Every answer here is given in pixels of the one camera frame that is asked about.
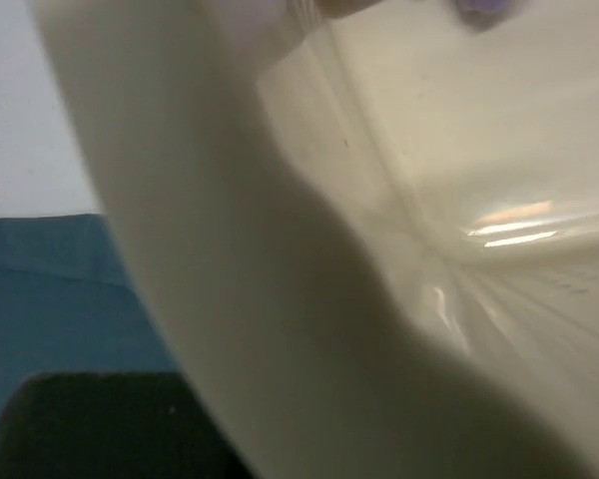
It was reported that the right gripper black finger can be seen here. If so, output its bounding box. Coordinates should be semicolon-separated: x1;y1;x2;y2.
0;371;251;479

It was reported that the blue-grey t-shirt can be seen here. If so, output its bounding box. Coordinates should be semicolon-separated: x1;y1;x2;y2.
0;215;175;413

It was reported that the cream laundry basket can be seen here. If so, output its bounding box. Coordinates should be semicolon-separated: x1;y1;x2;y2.
30;1;599;478

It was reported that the purple t-shirt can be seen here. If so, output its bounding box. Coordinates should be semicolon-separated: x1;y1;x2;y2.
450;0;516;33

